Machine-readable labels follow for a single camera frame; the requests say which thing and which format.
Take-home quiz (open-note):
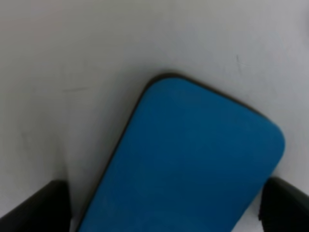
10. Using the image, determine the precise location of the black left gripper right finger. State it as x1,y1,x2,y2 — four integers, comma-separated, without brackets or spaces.
258,177,309,232

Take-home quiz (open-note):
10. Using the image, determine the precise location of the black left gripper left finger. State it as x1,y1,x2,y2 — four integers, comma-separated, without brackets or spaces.
0,180,71,232

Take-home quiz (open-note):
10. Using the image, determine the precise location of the blue whiteboard eraser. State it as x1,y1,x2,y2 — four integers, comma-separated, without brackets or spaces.
77,73,285,232

